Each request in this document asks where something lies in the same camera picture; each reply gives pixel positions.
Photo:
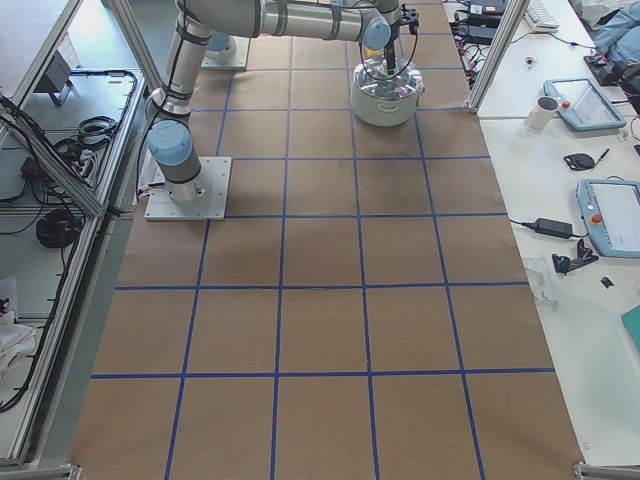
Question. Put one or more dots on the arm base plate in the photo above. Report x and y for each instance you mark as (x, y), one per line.
(238, 61)
(203, 198)

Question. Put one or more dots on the white keyboard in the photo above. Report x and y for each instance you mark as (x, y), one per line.
(539, 19)

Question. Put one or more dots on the glass pot lid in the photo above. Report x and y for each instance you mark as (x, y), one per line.
(372, 79)

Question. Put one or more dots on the teal notebook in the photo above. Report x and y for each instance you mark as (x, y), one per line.
(631, 323)

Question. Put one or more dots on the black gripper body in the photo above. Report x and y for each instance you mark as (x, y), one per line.
(390, 56)

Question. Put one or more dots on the teach pendant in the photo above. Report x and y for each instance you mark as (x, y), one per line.
(610, 210)
(583, 105)

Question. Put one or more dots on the black power brick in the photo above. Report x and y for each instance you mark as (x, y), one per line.
(549, 227)

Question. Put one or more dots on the aluminium frame rail left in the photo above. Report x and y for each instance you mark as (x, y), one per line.
(61, 170)

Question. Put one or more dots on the white cloth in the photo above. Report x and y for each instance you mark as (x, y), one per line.
(17, 340)

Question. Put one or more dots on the clear acrylic holder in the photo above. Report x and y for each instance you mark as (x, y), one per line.
(540, 281)

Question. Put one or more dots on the small grey box device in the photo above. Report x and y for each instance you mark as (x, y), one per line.
(55, 81)

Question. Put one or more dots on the white mug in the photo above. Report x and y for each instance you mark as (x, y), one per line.
(542, 112)

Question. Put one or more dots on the black pen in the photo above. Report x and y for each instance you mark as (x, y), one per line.
(603, 155)

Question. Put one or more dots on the pale green cooking pot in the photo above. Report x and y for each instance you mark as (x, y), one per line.
(384, 100)

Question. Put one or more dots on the lower teach pendant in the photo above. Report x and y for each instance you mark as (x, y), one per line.
(610, 210)

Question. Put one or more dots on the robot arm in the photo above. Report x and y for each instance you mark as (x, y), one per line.
(221, 45)
(231, 81)

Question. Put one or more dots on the upper teach pendant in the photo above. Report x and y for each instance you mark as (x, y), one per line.
(583, 105)

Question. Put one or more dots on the aluminium frame post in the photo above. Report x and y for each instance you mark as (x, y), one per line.
(512, 17)

